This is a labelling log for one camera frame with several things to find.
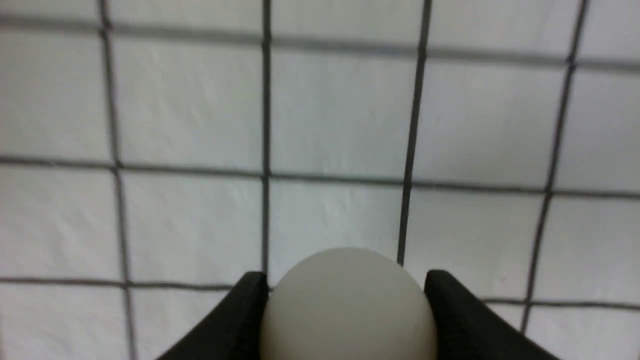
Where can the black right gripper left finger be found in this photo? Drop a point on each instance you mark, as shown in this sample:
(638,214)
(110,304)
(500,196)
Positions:
(231,330)

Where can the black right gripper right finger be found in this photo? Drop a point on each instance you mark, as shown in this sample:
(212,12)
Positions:
(467,329)

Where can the white table-tennis ball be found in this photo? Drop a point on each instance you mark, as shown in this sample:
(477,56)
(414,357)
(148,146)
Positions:
(348,304)

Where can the white black-grid table cloth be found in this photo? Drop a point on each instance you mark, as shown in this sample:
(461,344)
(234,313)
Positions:
(153,151)

